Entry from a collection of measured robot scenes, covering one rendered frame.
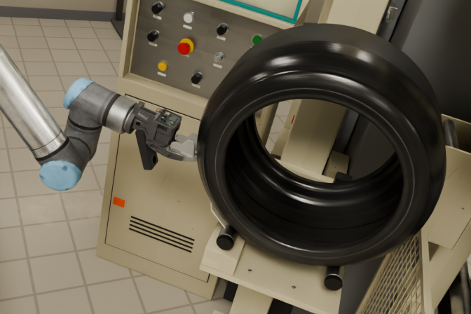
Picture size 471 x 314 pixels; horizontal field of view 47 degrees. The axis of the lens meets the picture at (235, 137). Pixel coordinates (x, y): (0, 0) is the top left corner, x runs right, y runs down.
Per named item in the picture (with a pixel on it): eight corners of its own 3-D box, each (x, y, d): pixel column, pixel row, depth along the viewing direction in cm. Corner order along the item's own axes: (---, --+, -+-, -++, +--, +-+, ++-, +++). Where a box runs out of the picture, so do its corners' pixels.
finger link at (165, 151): (181, 159, 133) (150, 144, 133) (180, 164, 133) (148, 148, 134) (188, 150, 137) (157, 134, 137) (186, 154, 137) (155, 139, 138)
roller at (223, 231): (250, 162, 163) (265, 165, 162) (249, 175, 165) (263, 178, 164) (216, 234, 133) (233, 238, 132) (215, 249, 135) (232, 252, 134)
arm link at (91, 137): (50, 162, 140) (59, 124, 133) (64, 139, 149) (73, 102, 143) (86, 174, 141) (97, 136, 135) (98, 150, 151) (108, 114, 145)
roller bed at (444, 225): (401, 193, 171) (441, 113, 155) (447, 209, 169) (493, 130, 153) (401, 231, 154) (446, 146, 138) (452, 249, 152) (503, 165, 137)
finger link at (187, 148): (207, 151, 131) (173, 134, 132) (200, 169, 134) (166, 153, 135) (211, 145, 134) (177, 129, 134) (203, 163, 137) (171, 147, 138)
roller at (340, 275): (340, 194, 159) (355, 198, 158) (337, 206, 161) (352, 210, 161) (325, 275, 130) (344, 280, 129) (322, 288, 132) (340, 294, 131)
